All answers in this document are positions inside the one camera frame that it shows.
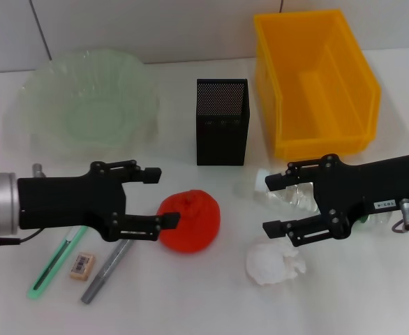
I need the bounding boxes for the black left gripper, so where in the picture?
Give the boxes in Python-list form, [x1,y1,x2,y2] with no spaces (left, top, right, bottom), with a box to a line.
[17,159,182,242]

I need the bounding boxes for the pale green glass fruit plate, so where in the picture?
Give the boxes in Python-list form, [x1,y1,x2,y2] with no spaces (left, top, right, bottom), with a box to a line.
[4,48,162,165]

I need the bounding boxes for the green utility knife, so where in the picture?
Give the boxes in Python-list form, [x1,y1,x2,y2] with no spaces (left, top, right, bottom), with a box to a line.
[26,225,89,302]

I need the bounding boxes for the beige eraser with barcode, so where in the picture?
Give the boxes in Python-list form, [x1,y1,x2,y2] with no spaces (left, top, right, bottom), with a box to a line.
[68,252,97,281]

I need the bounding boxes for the white paper ball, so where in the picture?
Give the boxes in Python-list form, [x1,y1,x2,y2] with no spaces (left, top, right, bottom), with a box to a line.
[245,235,308,288]

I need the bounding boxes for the grey marker pen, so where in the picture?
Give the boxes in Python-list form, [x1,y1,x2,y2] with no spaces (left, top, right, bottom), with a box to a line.
[80,239,134,306]

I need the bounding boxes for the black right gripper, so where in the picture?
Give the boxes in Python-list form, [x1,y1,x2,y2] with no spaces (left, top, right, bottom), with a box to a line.
[262,152,409,248]

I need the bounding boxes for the yellow plastic bin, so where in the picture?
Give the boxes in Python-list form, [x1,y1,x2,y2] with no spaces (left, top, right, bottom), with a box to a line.
[253,9,382,161]

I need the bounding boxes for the clear bottle with green label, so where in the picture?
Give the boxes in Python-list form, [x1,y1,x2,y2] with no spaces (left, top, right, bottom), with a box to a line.
[253,166,406,233]

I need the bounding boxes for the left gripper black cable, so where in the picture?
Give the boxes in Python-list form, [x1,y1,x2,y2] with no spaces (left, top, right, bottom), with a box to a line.
[0,230,41,247]

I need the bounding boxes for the black mesh pen holder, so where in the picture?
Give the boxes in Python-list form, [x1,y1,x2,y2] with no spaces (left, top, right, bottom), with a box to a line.
[195,77,251,167]

